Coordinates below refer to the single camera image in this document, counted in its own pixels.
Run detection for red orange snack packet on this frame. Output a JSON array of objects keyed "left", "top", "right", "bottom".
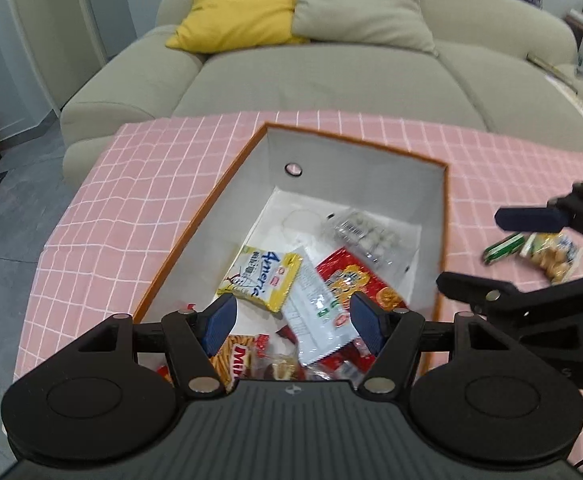
[{"left": 316, "top": 247, "right": 406, "bottom": 311}]

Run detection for yellow cushion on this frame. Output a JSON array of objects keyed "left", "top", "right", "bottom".
[{"left": 165, "top": 0, "right": 308, "bottom": 54}]

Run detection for clear bag white candies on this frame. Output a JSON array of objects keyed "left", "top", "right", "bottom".
[{"left": 325, "top": 209, "right": 401, "bottom": 266}]

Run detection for cream door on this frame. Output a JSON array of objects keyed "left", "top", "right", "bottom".
[{"left": 10, "top": 0, "right": 106, "bottom": 110}]

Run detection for beige sofa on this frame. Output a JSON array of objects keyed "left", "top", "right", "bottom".
[{"left": 60, "top": 0, "right": 583, "bottom": 186}]

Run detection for orange storage box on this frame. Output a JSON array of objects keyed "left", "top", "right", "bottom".
[{"left": 132, "top": 121, "right": 450, "bottom": 380}]

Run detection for magazines on sofa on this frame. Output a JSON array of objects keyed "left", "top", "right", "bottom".
[{"left": 525, "top": 52, "right": 583, "bottom": 141}]

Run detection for yellow white 4meric packet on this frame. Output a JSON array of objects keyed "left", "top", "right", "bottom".
[{"left": 216, "top": 245, "right": 303, "bottom": 313}]

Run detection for green snack stick packet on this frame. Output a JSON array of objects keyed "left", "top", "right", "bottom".
[{"left": 481, "top": 233, "right": 527, "bottom": 266}]

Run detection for clear seed snack bag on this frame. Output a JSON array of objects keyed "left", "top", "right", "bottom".
[{"left": 251, "top": 334, "right": 305, "bottom": 382}]

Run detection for red orange pretzel snack bag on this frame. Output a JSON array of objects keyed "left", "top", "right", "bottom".
[{"left": 211, "top": 335, "right": 256, "bottom": 391}]

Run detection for yellow biscuit bag blue label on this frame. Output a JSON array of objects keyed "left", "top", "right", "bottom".
[{"left": 519, "top": 233, "right": 583, "bottom": 285}]

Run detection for red wafer bar packet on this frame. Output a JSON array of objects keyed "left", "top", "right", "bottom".
[{"left": 276, "top": 325, "right": 375, "bottom": 387}]

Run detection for white snack packet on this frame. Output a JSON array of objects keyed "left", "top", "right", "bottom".
[{"left": 282, "top": 247, "right": 357, "bottom": 366}]

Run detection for beige cushion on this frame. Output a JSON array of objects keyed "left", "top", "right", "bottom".
[{"left": 291, "top": 0, "right": 436, "bottom": 54}]

